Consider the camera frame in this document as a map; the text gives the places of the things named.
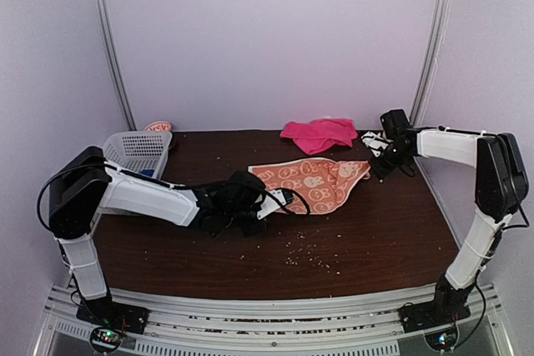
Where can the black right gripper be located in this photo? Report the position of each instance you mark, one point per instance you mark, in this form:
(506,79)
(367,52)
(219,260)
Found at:
(381,172)

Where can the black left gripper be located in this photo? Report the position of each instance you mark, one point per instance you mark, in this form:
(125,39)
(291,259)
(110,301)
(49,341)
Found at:
(251,231)

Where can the orange bunny towel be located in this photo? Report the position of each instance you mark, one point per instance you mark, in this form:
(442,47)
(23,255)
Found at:
(324,184)

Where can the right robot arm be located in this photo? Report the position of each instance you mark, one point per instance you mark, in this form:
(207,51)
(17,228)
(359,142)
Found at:
(500,185)

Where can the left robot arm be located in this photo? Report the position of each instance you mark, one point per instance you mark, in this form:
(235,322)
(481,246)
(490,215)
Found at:
(90,186)

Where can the pink towel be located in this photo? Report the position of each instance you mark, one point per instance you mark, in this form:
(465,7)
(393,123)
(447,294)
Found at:
(320,135)

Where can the blue rolled towel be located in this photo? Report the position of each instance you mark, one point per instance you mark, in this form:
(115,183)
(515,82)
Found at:
(147,172)

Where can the red white bowl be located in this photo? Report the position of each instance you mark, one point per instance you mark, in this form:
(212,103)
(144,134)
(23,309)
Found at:
(159,126)

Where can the white plastic basket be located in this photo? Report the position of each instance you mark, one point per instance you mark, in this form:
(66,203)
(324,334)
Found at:
(138,150)

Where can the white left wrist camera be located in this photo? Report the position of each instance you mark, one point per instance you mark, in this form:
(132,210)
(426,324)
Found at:
(273,201)

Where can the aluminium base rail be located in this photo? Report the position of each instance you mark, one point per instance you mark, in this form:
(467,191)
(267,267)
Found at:
(353,325)

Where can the right aluminium post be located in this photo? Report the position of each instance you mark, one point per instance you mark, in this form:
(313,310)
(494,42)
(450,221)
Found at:
(429,65)

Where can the aluminium post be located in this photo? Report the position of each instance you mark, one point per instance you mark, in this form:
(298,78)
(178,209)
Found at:
(113,65)
(429,65)

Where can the left aluminium post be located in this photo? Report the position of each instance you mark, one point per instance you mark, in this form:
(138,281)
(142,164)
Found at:
(113,65)

